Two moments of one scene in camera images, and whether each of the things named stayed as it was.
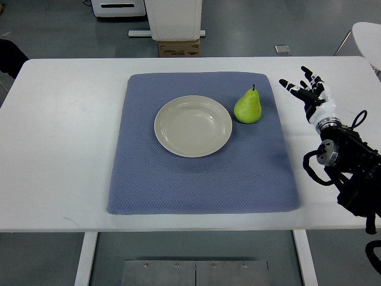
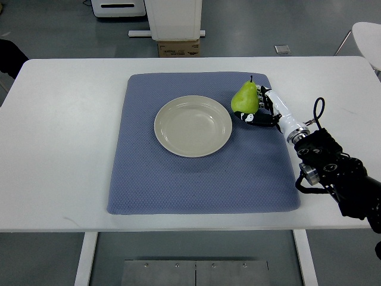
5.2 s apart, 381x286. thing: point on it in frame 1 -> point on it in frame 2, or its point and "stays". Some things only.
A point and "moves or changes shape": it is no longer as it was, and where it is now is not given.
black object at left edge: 12,58 stays
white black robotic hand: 318,103 -> 273,111
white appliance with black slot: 116,8 stays
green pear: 247,109 moves or changes shape
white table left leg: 86,258 stays
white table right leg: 305,257 stays
